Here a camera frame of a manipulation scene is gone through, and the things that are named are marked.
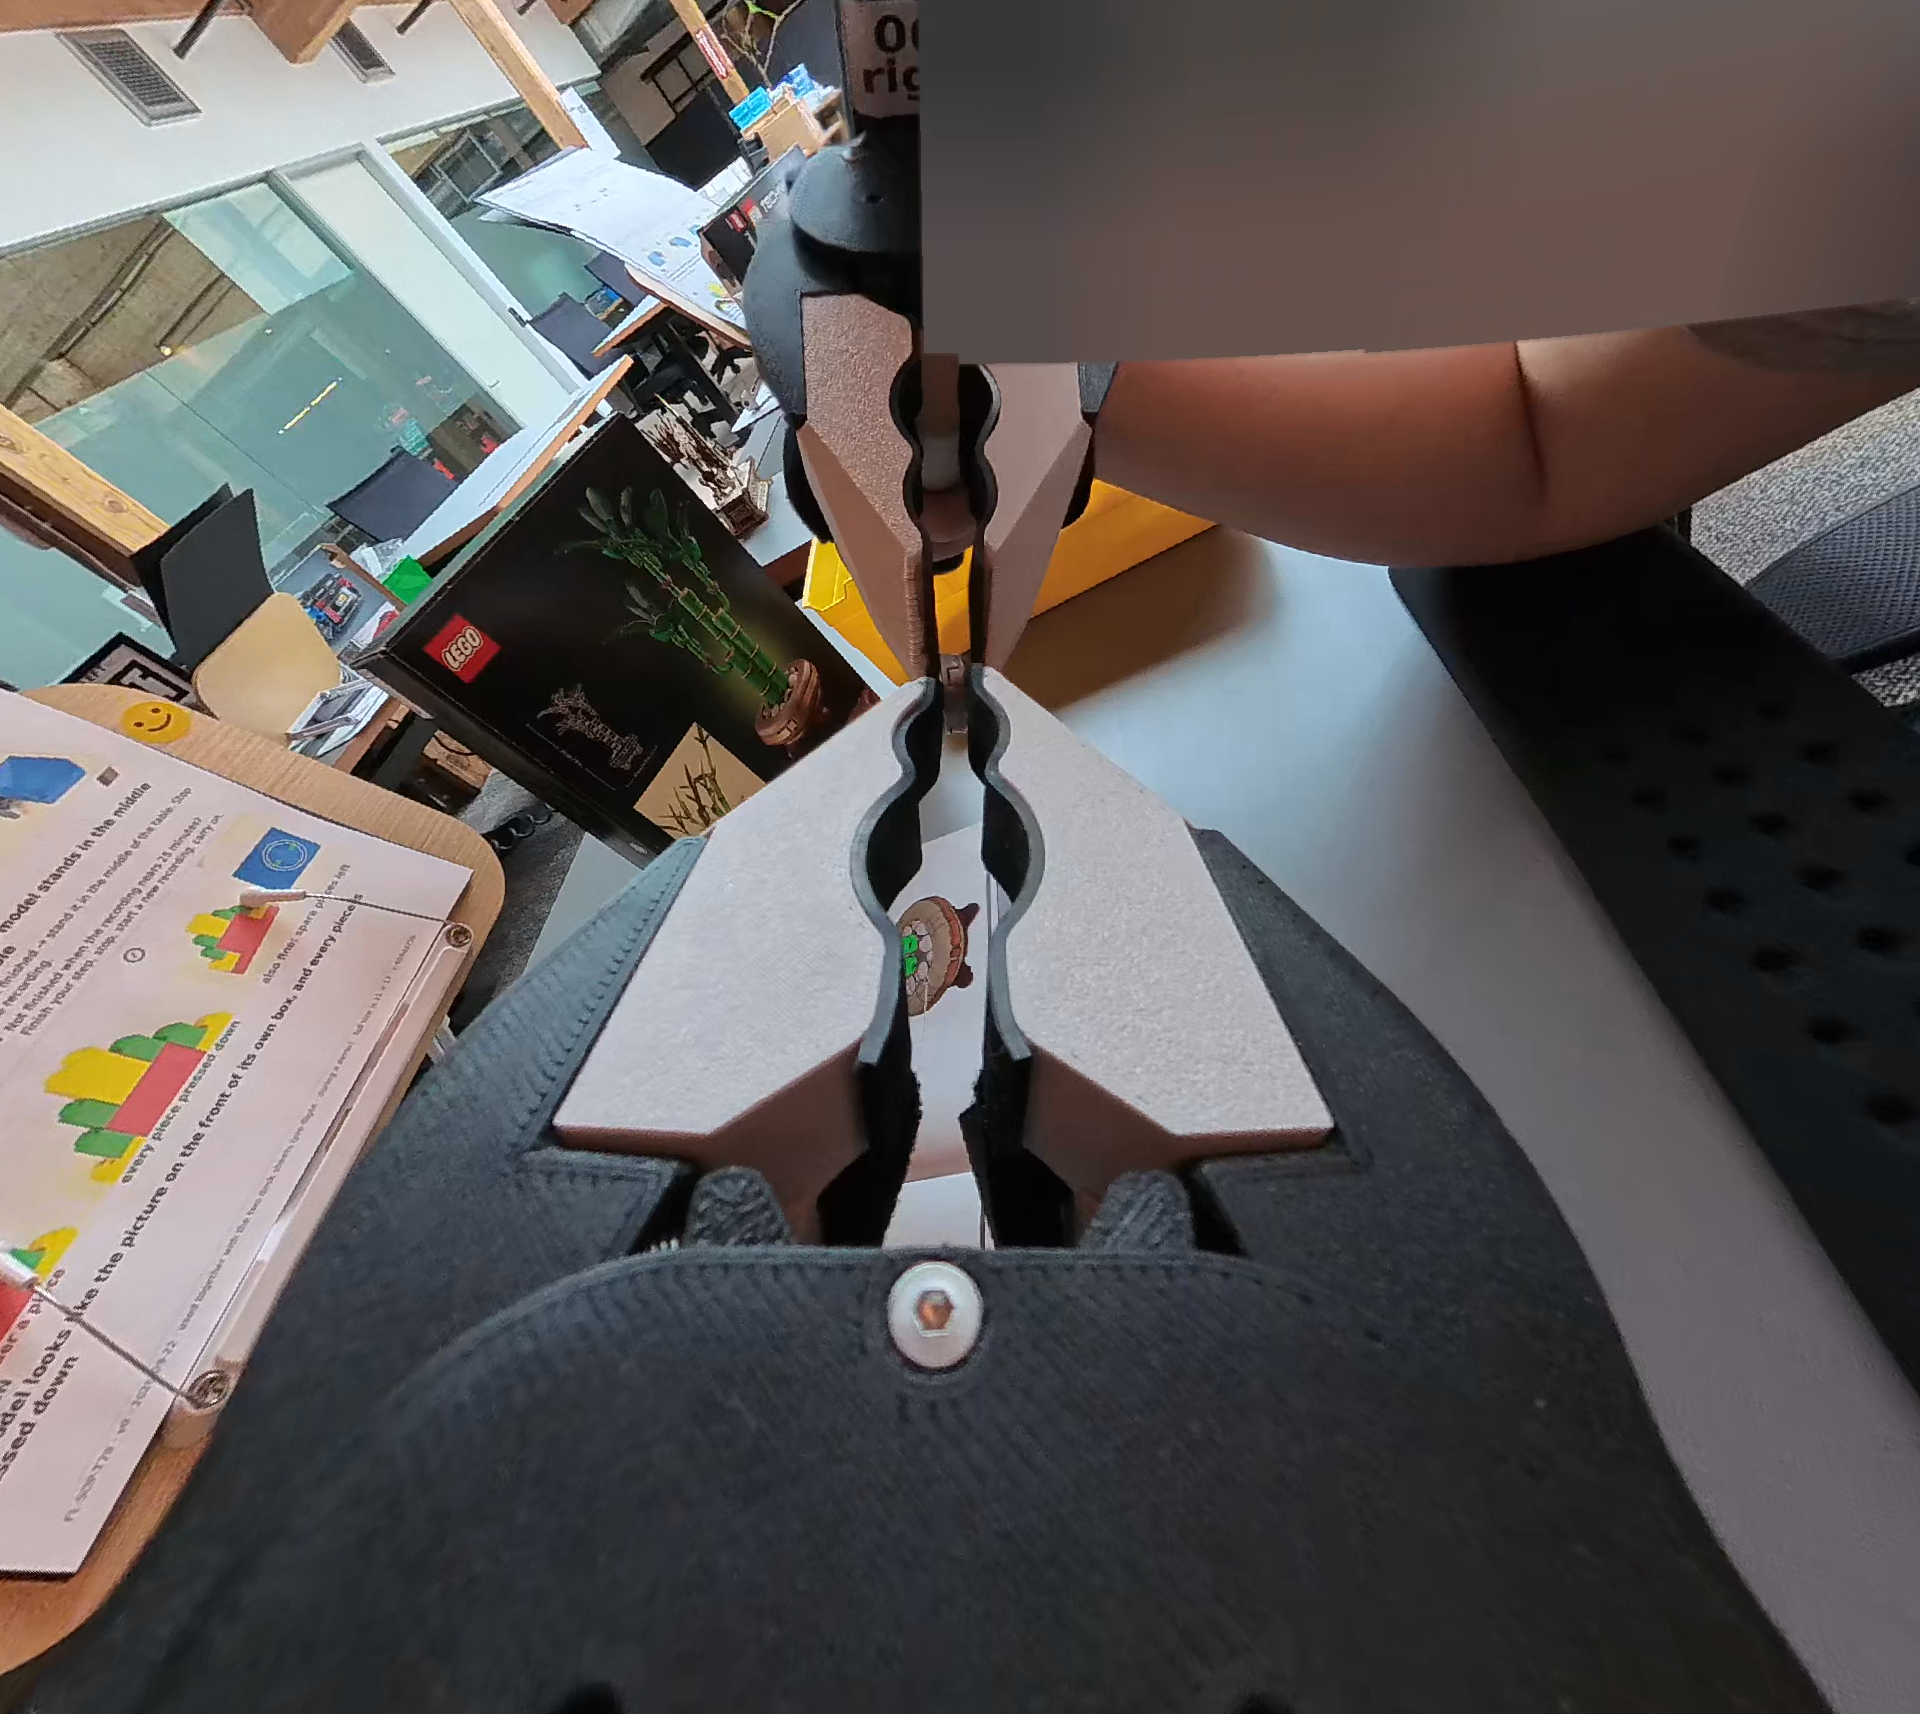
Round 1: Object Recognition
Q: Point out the tan wooden chair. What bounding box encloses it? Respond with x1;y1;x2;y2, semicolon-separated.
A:
192;592;360;737

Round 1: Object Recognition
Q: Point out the yellow plastic bin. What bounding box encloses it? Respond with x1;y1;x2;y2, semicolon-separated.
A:
797;475;1219;653

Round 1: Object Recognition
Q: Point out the person's right forearm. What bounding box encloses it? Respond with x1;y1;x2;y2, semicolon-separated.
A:
1091;300;1920;572

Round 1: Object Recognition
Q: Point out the black lego set box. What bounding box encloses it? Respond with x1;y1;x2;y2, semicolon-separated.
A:
356;411;883;864

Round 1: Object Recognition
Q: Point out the distant black lego box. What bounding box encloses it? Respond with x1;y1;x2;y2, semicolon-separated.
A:
693;150;807;280

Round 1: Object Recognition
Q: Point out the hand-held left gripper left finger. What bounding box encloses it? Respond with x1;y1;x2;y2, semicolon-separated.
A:
548;675;962;1245

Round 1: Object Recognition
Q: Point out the open lego instruction booklet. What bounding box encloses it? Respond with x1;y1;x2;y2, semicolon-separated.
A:
881;825;995;1247

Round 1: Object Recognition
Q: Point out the brown wooden model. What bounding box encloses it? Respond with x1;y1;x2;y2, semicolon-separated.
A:
641;405;777;541

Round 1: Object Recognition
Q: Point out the black framed marker sign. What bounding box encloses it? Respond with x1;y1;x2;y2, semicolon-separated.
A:
72;636;192;705

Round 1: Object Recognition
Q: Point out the task instruction sheet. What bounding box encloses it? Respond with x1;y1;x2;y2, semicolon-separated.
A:
0;686;477;1582

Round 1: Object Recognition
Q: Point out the distant instruction sheet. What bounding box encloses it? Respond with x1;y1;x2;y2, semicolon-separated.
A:
476;145;726;263

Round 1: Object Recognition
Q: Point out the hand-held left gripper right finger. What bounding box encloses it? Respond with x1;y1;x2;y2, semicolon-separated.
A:
959;665;1339;1247

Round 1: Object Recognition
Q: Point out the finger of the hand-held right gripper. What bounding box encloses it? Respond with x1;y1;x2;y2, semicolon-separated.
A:
797;291;944;682
959;357;1107;673

